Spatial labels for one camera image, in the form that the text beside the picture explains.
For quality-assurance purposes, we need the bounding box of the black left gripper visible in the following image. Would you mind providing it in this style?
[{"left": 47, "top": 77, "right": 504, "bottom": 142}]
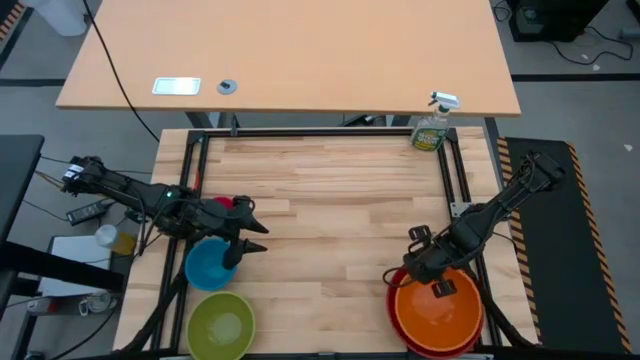
[{"left": 199, "top": 195, "right": 270, "bottom": 254}]

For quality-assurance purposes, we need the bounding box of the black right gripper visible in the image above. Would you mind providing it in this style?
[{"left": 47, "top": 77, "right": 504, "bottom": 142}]
[{"left": 402, "top": 224, "right": 458, "bottom": 299}]

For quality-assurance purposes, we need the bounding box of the blue bowl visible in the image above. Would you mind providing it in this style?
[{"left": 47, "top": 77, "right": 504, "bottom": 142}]
[{"left": 184, "top": 237, "right": 239, "bottom": 293}]

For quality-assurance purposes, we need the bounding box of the green bowl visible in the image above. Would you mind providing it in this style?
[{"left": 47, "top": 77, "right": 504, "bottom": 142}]
[{"left": 185, "top": 291, "right": 257, "bottom": 360}]

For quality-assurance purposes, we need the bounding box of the orange bowl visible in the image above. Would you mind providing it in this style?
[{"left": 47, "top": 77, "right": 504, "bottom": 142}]
[{"left": 394, "top": 267, "right": 484, "bottom": 354}]

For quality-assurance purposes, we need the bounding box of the large red bowl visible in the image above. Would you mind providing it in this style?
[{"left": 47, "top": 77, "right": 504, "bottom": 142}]
[{"left": 385, "top": 264, "right": 486, "bottom": 360}]

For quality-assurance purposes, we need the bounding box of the green-label spray bottle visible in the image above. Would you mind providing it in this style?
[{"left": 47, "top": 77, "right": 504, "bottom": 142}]
[{"left": 409, "top": 91, "right": 461, "bottom": 153}]

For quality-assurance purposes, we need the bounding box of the black hazard-striped floor mat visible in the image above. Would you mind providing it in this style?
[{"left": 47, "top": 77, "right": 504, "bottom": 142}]
[{"left": 495, "top": 136, "right": 634, "bottom": 355}]

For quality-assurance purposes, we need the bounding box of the clear plastic bottle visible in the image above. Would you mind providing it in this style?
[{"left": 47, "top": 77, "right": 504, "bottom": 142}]
[{"left": 94, "top": 224, "right": 138, "bottom": 257}]

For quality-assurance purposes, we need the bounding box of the silver desk hatch plate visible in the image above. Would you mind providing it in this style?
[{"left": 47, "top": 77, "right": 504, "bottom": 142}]
[{"left": 151, "top": 76, "right": 202, "bottom": 97}]

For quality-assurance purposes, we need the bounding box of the black power adapter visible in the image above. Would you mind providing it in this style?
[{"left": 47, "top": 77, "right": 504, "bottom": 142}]
[{"left": 65, "top": 199, "right": 109, "bottom": 227}]

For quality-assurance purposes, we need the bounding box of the white flat box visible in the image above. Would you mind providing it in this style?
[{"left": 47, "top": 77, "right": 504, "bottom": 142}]
[{"left": 36, "top": 234, "right": 115, "bottom": 297}]

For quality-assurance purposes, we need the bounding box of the light wood desk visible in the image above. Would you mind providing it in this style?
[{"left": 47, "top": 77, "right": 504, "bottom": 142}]
[{"left": 55, "top": 0, "right": 522, "bottom": 118}]

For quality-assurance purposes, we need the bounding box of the black side table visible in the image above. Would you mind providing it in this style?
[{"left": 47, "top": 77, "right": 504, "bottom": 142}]
[{"left": 0, "top": 133, "right": 126, "bottom": 321}]

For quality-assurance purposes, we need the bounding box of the black equipment case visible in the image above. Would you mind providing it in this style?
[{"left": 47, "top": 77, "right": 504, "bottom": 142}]
[{"left": 506, "top": 0, "right": 610, "bottom": 43}]

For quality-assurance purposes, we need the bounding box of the white round bin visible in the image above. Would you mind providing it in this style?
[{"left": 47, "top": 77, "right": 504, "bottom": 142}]
[{"left": 22, "top": 0, "right": 90, "bottom": 38}]

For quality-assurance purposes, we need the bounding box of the black right cable conduit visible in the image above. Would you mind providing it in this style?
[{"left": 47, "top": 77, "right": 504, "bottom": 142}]
[{"left": 478, "top": 294, "right": 537, "bottom": 349}]

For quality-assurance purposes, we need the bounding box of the black cable conduit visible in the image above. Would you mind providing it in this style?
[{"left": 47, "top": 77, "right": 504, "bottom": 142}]
[
  {"left": 478, "top": 294, "right": 537, "bottom": 349},
  {"left": 118, "top": 239, "right": 202, "bottom": 353}
]

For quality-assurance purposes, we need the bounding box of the black left cable conduit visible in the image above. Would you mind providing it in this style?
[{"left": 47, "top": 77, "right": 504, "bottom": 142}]
[{"left": 118, "top": 239, "right": 202, "bottom": 353}]

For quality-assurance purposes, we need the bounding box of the black aluminium table frame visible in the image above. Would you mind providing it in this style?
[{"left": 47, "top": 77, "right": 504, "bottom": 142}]
[{"left": 149, "top": 127, "right": 504, "bottom": 357}]

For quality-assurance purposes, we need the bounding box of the orange thin cable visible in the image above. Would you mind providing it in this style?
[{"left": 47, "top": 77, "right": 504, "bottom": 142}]
[{"left": 33, "top": 169, "right": 66, "bottom": 191}]

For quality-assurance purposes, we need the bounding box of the long black desk cable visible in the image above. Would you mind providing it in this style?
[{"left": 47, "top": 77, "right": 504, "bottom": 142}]
[{"left": 82, "top": 0, "right": 161, "bottom": 143}]

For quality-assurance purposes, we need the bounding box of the black floor cable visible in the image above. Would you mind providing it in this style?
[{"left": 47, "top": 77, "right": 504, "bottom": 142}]
[{"left": 548, "top": 25, "right": 635, "bottom": 67}]

